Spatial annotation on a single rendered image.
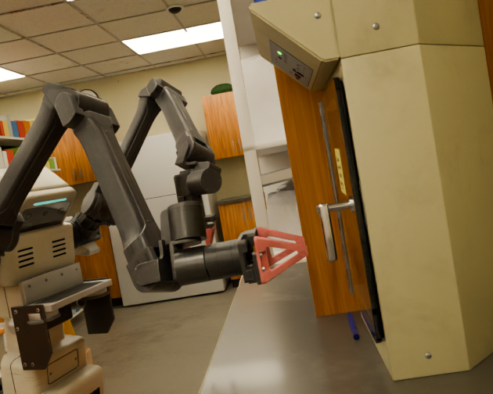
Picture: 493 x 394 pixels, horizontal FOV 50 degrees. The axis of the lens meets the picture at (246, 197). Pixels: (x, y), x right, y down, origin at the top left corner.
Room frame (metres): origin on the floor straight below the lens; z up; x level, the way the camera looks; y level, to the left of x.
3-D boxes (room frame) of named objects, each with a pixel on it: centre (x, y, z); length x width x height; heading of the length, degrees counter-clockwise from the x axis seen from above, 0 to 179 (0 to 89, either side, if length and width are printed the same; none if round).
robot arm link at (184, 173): (1.24, 0.13, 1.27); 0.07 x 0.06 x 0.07; 39
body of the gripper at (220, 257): (0.83, 0.04, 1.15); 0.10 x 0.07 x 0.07; 176
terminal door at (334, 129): (0.92, -0.17, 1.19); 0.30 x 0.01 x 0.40; 175
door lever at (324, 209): (0.81, -0.13, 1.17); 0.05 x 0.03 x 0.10; 85
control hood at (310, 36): (0.92, -0.12, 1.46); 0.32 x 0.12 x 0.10; 175
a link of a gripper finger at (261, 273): (0.79, -0.03, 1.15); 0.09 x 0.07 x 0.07; 86
